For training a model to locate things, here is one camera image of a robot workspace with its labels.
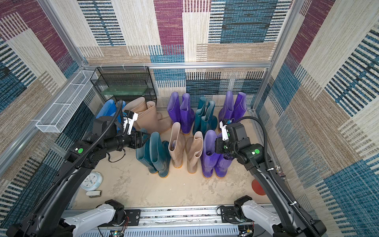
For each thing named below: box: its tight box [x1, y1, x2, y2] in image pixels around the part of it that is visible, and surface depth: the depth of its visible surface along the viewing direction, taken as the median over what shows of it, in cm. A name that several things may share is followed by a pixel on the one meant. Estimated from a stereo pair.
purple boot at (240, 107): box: [232, 91, 247, 121], surface depth 90 cm
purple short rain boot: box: [200, 129, 217, 178], surface depth 75 cm
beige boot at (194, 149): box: [185, 130, 204, 174], surface depth 76 cm
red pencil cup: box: [251, 178, 267, 196], surface depth 82 cm
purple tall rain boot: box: [166, 91, 181, 124], surface depth 91 cm
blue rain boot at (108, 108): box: [95, 99, 117, 119], surface depth 87 cm
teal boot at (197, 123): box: [192, 96, 207, 136], surface depth 89 cm
